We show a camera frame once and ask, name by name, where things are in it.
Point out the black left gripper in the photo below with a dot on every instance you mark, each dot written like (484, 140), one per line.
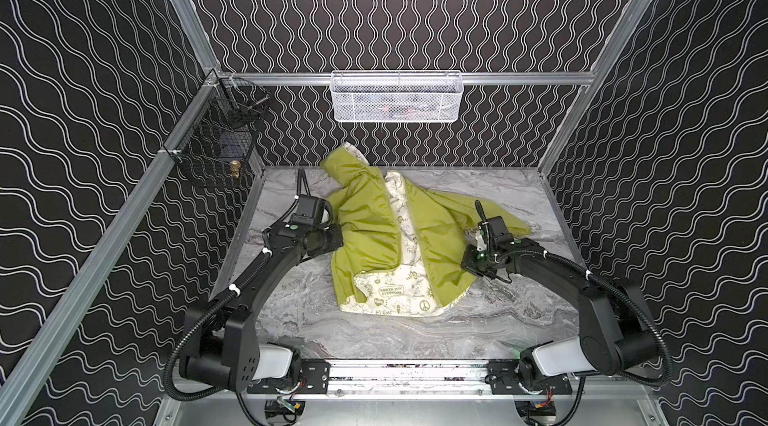
(327, 239)

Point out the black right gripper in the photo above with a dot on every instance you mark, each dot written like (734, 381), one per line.
(474, 259)

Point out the lime green printed jacket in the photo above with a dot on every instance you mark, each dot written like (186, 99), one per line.
(402, 244)

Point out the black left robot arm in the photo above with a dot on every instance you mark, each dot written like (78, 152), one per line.
(219, 349)

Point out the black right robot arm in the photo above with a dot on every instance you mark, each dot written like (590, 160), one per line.
(617, 335)

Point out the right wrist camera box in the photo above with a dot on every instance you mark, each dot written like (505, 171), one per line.
(480, 241)

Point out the black wire basket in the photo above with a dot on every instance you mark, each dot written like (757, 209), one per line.
(227, 129)

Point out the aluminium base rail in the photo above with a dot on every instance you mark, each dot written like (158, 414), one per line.
(449, 379)

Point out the white wire mesh basket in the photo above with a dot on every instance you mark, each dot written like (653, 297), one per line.
(396, 96)

